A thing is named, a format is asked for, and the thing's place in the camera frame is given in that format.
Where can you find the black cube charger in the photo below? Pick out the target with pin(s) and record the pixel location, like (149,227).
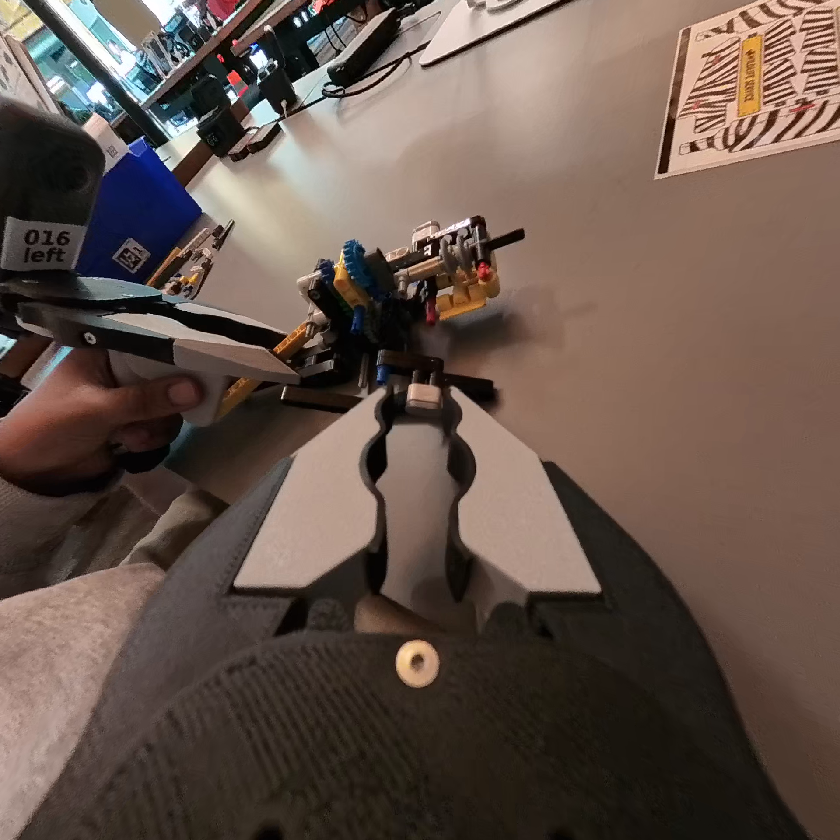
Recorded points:
(213,121)

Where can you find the black slanted pole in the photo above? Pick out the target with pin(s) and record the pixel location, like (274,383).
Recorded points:
(95,72)

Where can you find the person's left forearm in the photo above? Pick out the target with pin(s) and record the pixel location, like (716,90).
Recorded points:
(65,531)

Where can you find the white cardboard box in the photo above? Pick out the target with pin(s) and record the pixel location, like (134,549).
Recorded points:
(105,141)

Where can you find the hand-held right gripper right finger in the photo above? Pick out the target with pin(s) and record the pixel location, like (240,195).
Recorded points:
(525,525)

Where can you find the wooden background desk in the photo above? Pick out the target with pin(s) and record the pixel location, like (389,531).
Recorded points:
(197,62)

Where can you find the black power brick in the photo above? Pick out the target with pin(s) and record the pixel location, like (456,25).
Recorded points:
(279,79)

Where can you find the yellow and black lego vehicle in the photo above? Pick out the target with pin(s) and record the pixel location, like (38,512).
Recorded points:
(466,298)

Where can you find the zebra striped sticker sheet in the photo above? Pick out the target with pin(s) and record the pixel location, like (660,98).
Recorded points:
(754,85)

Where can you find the blue storage box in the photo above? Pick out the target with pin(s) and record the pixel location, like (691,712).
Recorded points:
(138,210)

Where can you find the person's grey sweatshirt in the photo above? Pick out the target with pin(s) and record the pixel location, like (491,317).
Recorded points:
(59,689)

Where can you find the pile of loose lego pieces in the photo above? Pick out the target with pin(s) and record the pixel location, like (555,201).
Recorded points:
(197,259)

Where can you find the black lego beam subassembly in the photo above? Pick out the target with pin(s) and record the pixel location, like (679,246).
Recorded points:
(420,364)

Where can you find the silver monitor stand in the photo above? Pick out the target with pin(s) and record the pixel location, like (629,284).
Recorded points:
(479,26)

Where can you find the black power adapter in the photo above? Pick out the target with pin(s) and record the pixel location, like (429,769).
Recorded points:
(364,43)

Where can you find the flat black device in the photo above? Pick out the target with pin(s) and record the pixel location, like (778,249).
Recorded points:
(256,139)

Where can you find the person's left hand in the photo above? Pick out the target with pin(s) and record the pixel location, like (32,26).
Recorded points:
(65,433)

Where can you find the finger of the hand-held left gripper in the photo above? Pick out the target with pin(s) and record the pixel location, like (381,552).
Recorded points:
(210,323)
(236,362)

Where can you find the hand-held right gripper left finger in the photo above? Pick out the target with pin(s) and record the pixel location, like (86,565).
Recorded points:
(315,518)

